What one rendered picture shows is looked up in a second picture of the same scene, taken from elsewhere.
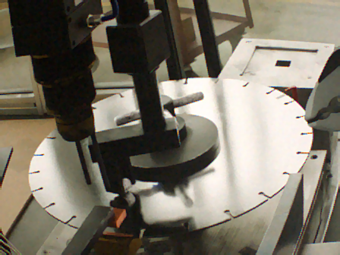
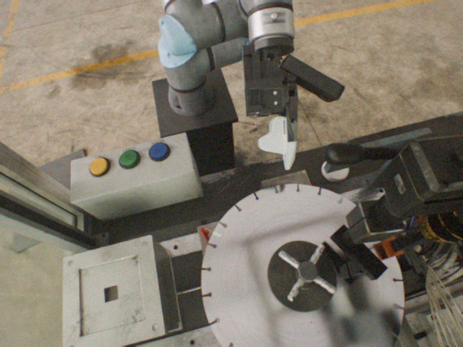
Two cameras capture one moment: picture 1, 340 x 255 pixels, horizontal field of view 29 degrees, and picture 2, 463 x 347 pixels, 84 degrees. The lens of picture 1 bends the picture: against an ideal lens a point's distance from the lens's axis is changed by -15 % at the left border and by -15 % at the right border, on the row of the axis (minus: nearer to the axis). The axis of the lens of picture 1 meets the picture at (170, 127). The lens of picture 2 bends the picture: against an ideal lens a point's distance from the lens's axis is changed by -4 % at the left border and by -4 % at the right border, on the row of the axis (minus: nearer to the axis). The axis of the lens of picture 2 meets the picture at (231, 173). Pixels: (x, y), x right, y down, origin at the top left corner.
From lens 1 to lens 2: 0.80 m
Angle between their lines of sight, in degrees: 80
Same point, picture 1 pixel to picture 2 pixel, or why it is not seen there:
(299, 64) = (109, 277)
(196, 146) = (302, 248)
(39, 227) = not seen: outside the picture
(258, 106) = (235, 243)
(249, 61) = (113, 327)
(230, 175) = (312, 218)
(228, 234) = not seen: hidden behind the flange
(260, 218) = not seen: hidden behind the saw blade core
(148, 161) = (328, 267)
